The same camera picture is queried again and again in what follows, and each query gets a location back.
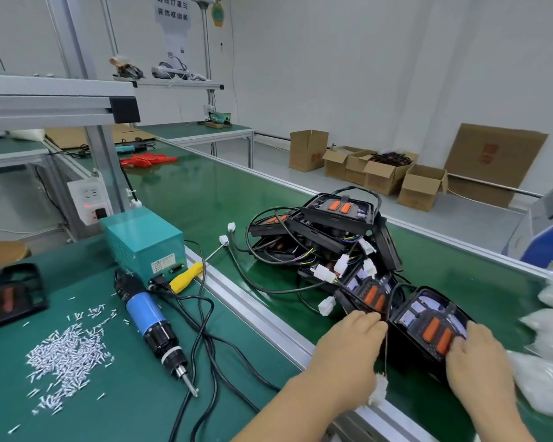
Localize round brown wooden stool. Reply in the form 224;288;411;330
0;240;31;274

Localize flat brown cardboard sheet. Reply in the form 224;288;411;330
444;123;549;208

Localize person's left hand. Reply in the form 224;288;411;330
308;311;389;413

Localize aluminium shelf frame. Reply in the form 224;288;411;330
0;0;141;212

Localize white power strip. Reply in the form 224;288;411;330
67;176;112;227

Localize heap of small silver screws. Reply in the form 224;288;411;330
7;303;116;433

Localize yellow plug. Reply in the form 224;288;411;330
170;262;206;295

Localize brown cardboard box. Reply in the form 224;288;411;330
362;152;420;197
289;130;330;173
397;163;449;212
323;147;379;185

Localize teal power supply box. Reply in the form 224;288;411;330
100;207;187;284

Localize small green workbench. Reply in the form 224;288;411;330
0;133;52;176

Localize green workbench white legs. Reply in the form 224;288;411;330
143;121;254;168

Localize red tool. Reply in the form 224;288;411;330
120;153;179;169

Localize black cover orange strips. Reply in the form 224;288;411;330
0;262;49;332

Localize blue black electric screwdriver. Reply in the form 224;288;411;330
113;268;201;398

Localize person's right hand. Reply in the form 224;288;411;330
445;322;536;429

